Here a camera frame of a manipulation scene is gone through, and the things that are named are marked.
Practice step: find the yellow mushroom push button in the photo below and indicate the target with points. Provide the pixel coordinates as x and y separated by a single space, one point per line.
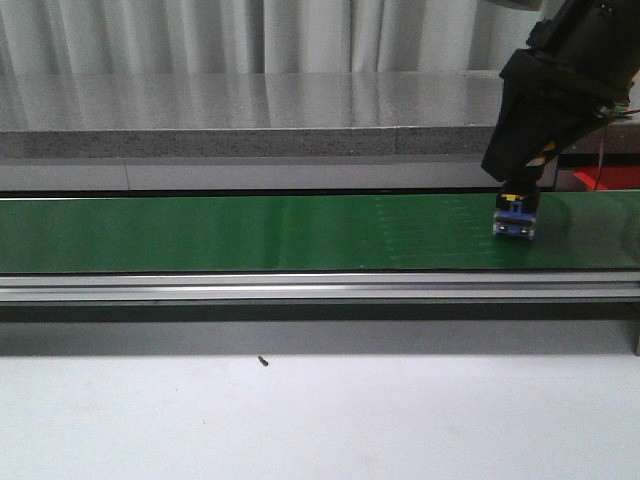
518 199

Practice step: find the red plastic tray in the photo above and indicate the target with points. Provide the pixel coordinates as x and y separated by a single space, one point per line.
608 178

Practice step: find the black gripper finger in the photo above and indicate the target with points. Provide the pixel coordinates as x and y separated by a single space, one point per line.
572 124
524 127

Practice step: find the aluminium conveyor frame rail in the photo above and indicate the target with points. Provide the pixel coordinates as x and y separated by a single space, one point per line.
501 286

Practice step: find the green conveyor belt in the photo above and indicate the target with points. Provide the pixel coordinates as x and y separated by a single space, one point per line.
313 233

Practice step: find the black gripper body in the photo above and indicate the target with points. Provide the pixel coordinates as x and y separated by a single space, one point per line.
585 57

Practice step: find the grey stone counter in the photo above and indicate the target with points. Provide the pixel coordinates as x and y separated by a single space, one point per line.
163 115

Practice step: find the grey pleated curtain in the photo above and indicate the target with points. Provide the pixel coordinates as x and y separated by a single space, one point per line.
135 37

